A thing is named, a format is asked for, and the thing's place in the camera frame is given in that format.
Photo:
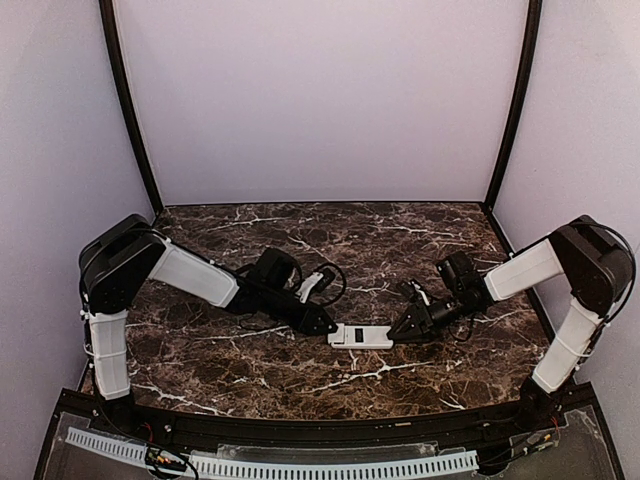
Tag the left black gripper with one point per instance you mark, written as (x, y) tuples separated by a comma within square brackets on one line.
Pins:
[(307, 317)]

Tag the left black frame post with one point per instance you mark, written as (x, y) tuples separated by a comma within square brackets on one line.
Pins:
[(125, 99)]

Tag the black front rail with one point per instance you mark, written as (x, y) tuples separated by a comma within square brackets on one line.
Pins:
[(461, 428)]

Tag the white slotted cable duct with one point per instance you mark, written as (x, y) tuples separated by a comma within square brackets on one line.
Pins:
[(412, 461)]

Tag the black frame post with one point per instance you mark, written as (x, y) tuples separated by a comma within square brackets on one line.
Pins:
[(530, 36), (125, 99)]

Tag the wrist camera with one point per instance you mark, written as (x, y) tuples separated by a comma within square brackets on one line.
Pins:
[(319, 280), (413, 292)]

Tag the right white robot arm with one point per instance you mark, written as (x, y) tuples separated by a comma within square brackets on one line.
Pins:
[(592, 263)]

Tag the right black frame post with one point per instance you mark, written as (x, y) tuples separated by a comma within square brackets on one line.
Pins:
[(530, 36)]

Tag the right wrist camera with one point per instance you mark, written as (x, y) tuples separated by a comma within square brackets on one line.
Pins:
[(413, 292)]

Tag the white remote control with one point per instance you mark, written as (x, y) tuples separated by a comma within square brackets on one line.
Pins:
[(357, 337)]

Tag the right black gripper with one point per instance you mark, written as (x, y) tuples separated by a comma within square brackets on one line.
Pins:
[(420, 317)]

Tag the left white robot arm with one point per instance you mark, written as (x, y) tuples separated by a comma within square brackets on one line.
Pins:
[(115, 266)]

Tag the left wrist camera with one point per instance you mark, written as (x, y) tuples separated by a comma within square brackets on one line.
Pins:
[(319, 280)]

